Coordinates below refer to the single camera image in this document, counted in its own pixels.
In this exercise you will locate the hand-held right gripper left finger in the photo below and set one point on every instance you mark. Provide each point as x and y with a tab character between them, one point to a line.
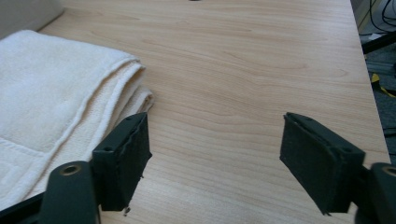
120	168

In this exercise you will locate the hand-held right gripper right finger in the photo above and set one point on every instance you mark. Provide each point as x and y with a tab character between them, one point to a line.
317	161

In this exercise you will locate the white towel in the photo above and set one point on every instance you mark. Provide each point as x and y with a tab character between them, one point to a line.
53	102

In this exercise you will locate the black metal stand bar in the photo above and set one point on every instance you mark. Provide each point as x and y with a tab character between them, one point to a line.
378	43

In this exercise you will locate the grey box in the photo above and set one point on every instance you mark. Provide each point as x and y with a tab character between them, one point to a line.
25	14

